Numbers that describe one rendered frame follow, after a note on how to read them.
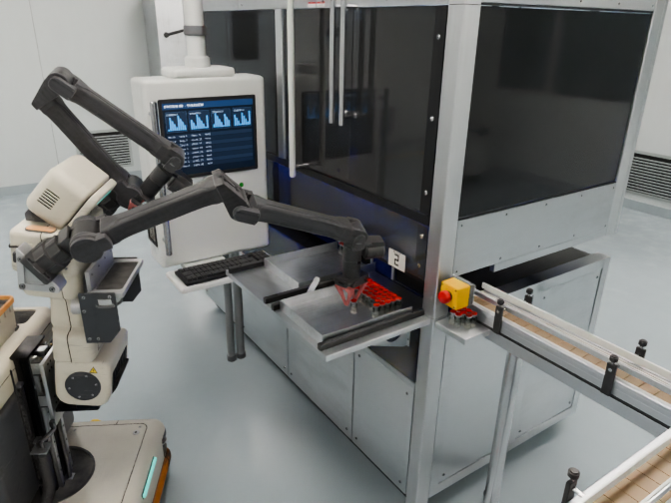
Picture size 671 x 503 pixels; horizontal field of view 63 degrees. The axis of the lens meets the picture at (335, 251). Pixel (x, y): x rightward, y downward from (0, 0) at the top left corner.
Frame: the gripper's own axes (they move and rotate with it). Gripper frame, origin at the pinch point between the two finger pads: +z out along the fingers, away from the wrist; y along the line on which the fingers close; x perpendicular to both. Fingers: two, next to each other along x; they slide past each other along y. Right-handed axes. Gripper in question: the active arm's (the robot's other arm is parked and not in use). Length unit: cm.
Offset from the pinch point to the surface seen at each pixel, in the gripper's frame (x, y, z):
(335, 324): -1.5, -9.1, 4.4
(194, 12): 90, 11, -84
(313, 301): 14.1, -2.7, 4.6
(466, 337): -35.4, 12.6, 4.4
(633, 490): -90, -23, -1
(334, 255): 35.4, 31.9, 4.9
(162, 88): 88, -6, -58
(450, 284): -27.8, 13.0, -10.7
